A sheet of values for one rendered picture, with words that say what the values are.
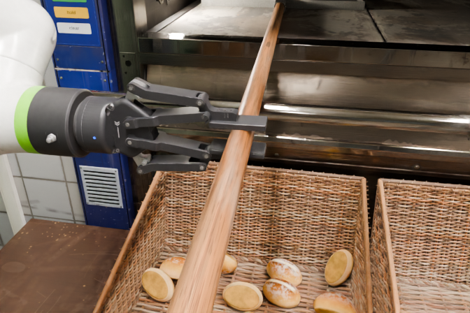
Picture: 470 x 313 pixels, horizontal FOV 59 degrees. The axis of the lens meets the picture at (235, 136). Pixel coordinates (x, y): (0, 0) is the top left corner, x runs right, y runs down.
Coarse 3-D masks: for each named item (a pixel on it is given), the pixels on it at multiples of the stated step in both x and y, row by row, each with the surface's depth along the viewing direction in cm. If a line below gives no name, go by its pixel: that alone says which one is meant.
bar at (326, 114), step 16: (112, 96) 71; (272, 112) 67; (288, 112) 67; (304, 112) 66; (320, 112) 66; (336, 112) 65; (352, 112) 65; (368, 112) 65; (384, 112) 65; (400, 112) 64; (416, 112) 64; (432, 112) 64; (384, 128) 65; (400, 128) 65; (416, 128) 64; (432, 128) 64; (448, 128) 63; (464, 128) 63
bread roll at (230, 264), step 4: (228, 256) 111; (228, 260) 110; (232, 260) 110; (224, 264) 110; (228, 264) 110; (232, 264) 110; (236, 264) 111; (224, 268) 110; (228, 268) 110; (232, 268) 110; (224, 272) 111; (228, 272) 111
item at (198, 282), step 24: (264, 48) 84; (264, 72) 72; (240, 144) 48; (240, 168) 44; (216, 192) 39; (240, 192) 42; (216, 216) 36; (192, 240) 34; (216, 240) 34; (192, 264) 31; (216, 264) 32; (192, 288) 29; (216, 288) 30; (168, 312) 28; (192, 312) 27
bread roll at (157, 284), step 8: (144, 272) 106; (152, 272) 105; (160, 272) 105; (144, 280) 105; (152, 280) 104; (160, 280) 103; (168, 280) 104; (144, 288) 104; (152, 288) 103; (160, 288) 103; (168, 288) 102; (152, 296) 103; (160, 296) 102; (168, 296) 102
